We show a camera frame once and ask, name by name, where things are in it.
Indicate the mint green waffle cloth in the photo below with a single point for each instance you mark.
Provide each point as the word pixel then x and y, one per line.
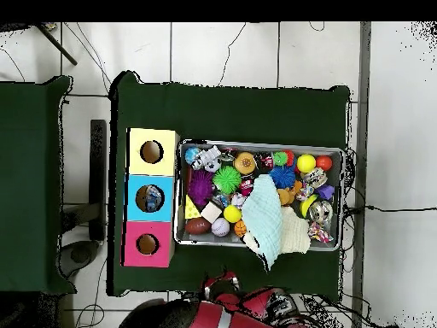
pixel 263 215

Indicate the cream waffle cloth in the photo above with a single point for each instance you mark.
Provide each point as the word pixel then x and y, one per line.
pixel 295 235

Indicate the crushed clear plastic bottle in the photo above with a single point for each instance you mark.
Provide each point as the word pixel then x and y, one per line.
pixel 153 197

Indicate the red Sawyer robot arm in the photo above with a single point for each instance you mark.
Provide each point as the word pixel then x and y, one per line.
pixel 218 317

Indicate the wooden box three holes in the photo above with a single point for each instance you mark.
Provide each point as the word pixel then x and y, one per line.
pixel 167 164

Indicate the small white baseball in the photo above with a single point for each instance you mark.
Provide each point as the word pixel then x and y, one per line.
pixel 220 227

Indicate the small brown football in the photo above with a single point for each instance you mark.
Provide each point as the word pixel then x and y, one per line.
pixel 198 225

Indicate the plain wooden cube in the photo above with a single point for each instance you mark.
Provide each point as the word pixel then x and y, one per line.
pixel 211 212

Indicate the crumpled clear blue wrapper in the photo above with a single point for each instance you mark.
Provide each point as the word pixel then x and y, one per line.
pixel 221 200

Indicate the purple spiky ball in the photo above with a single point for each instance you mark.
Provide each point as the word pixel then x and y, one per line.
pixel 200 187

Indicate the green spiky rubber ball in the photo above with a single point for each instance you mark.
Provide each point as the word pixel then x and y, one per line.
pixel 227 179

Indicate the silver toy robot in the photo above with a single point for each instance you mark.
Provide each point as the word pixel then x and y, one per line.
pixel 205 159

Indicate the blue globe ball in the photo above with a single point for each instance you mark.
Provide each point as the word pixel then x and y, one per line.
pixel 190 155

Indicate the smooth yellow ball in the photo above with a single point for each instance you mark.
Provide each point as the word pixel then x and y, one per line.
pixel 306 163

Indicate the dark green table cloth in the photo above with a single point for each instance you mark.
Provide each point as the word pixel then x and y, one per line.
pixel 239 112

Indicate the dark green side table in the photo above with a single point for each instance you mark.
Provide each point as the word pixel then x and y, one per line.
pixel 30 171

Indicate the black tripod leg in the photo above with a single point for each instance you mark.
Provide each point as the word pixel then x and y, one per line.
pixel 58 46

